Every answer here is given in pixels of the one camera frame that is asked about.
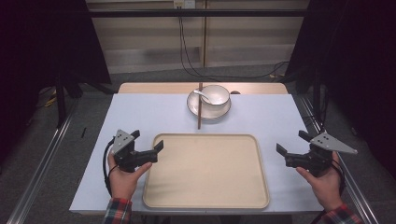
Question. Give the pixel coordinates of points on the white ceramic bowl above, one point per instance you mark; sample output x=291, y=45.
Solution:
x=218, y=94

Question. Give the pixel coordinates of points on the white wall outlet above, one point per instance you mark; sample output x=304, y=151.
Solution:
x=184, y=3

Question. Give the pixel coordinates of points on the white ceramic spoon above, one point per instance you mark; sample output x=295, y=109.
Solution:
x=202, y=95

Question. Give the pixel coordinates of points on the black metal stand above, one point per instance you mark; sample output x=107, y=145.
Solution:
x=317, y=99
x=61, y=102

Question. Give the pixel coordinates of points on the person's left hand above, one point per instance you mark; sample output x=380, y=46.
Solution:
x=123, y=185

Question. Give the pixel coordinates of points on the black horizontal frame bar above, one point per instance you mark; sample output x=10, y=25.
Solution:
x=199, y=13

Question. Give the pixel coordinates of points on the person's right hand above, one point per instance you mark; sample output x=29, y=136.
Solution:
x=328, y=188

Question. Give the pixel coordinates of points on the white table cover sheet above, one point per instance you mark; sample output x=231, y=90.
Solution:
x=267, y=124

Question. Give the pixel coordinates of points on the metal floor rail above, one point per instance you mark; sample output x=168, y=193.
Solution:
x=40, y=168
x=351, y=186

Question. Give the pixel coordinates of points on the black curtain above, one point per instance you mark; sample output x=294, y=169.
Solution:
x=358, y=62
x=46, y=46

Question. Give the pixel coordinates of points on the beige plastic tray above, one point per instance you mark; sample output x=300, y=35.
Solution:
x=205, y=174

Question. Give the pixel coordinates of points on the white ceramic plate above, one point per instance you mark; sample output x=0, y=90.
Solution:
x=193, y=107

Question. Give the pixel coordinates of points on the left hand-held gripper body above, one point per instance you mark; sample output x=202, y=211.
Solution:
x=129, y=155

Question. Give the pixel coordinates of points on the small dark object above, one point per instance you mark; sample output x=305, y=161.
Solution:
x=235, y=92

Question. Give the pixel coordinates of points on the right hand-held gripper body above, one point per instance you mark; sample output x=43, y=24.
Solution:
x=317, y=158

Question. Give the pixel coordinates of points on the black pen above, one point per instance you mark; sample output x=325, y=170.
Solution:
x=83, y=132

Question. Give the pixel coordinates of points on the brown wooden chopsticks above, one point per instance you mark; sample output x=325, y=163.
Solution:
x=199, y=115

